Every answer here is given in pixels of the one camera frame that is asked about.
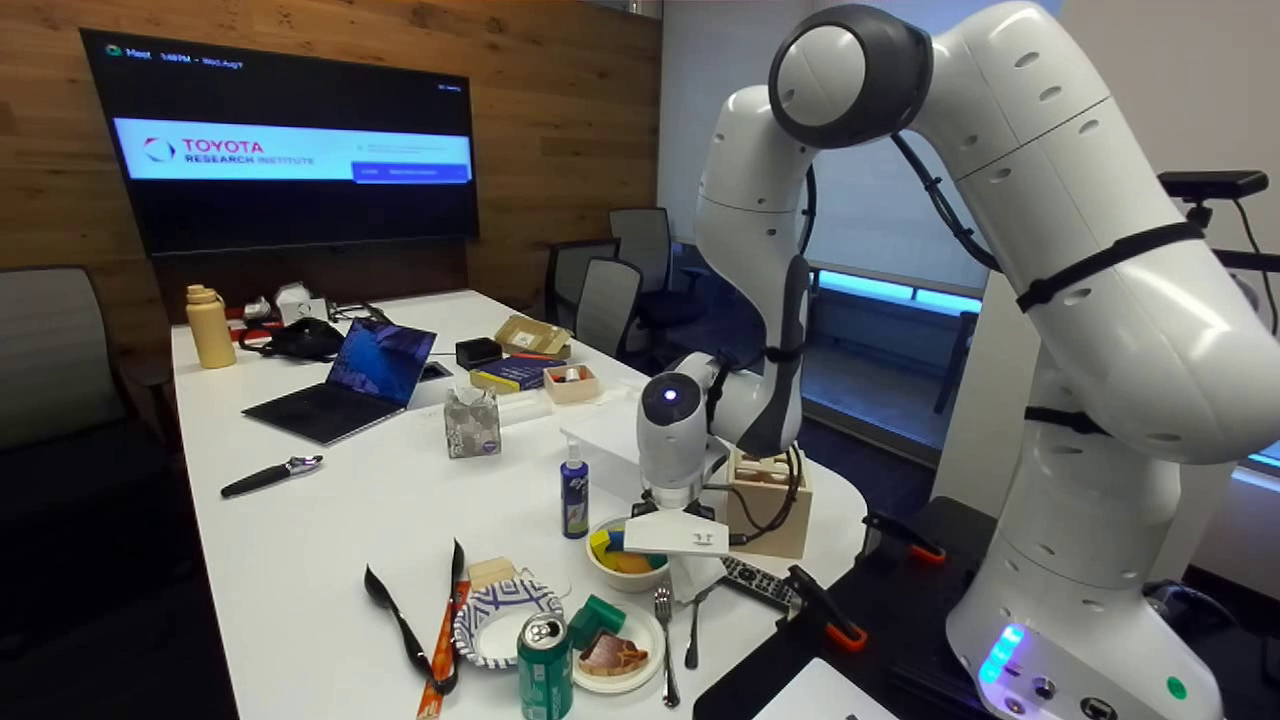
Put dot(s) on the grey back office chair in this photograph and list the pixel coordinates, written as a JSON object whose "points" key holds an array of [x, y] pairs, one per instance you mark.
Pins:
{"points": [[53, 355]]}

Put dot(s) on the tan plastic bottle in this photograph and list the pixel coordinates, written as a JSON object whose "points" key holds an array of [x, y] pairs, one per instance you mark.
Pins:
{"points": [[210, 333]]}

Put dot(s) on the wooden shape sorter box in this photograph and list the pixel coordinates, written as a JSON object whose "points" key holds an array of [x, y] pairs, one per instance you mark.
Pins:
{"points": [[773, 525]]}

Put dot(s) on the grey mesh office chair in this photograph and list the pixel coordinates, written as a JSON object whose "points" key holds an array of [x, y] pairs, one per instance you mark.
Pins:
{"points": [[604, 305]]}

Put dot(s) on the green soda can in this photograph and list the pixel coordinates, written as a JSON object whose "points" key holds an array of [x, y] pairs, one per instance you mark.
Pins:
{"points": [[545, 682]]}

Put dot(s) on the black spatula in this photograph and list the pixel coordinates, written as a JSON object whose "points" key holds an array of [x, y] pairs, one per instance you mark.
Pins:
{"points": [[393, 614]]}

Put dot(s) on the silver spoon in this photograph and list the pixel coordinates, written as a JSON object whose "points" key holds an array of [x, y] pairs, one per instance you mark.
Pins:
{"points": [[691, 647]]}

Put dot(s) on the black remote control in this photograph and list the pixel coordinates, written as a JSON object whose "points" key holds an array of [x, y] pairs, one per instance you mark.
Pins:
{"points": [[761, 585]]}

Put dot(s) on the black laptop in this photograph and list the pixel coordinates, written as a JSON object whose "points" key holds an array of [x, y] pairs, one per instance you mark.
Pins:
{"points": [[374, 367]]}

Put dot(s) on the wall mounted tv screen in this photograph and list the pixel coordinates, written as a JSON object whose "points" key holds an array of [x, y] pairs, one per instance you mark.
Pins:
{"points": [[266, 200]]}

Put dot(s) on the white base board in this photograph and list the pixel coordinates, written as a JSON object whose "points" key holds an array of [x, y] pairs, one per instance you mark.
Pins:
{"points": [[822, 697]]}

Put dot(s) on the small black box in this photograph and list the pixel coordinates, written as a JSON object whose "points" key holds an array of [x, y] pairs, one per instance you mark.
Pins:
{"points": [[478, 355]]}

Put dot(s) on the beige square pad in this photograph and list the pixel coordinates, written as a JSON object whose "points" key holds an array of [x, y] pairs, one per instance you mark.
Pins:
{"points": [[490, 570]]}

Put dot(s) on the green cube block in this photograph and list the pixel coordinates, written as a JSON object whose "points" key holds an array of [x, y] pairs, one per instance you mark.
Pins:
{"points": [[599, 621]]}

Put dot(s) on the dark office chair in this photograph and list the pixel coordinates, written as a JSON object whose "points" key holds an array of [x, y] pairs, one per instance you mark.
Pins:
{"points": [[640, 241]]}

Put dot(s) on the black mounting board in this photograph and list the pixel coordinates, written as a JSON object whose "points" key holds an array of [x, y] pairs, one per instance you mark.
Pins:
{"points": [[904, 624]]}

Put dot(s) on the small white plate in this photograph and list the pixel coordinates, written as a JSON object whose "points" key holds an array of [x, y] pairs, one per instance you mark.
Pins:
{"points": [[651, 641]]}

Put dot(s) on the small open wooden box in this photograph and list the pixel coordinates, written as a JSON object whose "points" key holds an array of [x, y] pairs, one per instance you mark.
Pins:
{"points": [[574, 384]]}

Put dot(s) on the open cardboard box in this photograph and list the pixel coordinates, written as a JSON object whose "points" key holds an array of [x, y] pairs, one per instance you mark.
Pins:
{"points": [[534, 337]]}

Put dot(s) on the blue bottle with white cap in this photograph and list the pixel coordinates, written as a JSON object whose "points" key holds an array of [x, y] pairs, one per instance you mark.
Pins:
{"points": [[574, 502]]}

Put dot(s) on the black camera on tripod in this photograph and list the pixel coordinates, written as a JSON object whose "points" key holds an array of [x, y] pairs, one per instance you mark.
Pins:
{"points": [[1204, 187]]}

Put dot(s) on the window with white blind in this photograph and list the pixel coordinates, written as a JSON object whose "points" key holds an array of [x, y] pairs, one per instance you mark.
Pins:
{"points": [[880, 215]]}

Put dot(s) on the blue patterned paper plate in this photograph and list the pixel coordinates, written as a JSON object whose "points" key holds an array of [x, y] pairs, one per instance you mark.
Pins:
{"points": [[500, 633]]}

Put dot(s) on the orange round block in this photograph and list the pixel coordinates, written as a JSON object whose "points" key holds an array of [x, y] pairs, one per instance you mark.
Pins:
{"points": [[626, 562]]}

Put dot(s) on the white box object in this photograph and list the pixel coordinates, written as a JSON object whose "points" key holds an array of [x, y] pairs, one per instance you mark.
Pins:
{"points": [[300, 305]]}

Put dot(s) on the black bag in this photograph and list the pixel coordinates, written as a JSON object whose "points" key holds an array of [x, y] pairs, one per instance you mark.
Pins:
{"points": [[307, 341]]}

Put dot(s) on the black clamp orange grip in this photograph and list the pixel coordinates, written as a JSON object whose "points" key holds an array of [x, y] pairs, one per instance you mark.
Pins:
{"points": [[822, 606], [904, 537]]}

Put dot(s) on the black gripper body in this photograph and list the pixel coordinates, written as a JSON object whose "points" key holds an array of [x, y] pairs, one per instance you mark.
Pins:
{"points": [[707, 510]]}

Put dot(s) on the brown toy steak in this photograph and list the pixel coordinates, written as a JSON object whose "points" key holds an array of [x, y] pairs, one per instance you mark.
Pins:
{"points": [[612, 655]]}

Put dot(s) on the black office chair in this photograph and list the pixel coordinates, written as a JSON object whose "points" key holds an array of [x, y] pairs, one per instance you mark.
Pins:
{"points": [[563, 273]]}

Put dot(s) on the orange and black tongs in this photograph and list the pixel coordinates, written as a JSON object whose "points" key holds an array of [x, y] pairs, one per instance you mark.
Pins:
{"points": [[446, 641]]}

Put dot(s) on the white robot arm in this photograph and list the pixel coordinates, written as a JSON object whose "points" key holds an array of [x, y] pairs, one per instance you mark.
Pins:
{"points": [[1107, 333]]}

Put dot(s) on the black pen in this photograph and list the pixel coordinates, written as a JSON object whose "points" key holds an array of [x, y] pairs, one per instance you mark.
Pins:
{"points": [[261, 477]]}

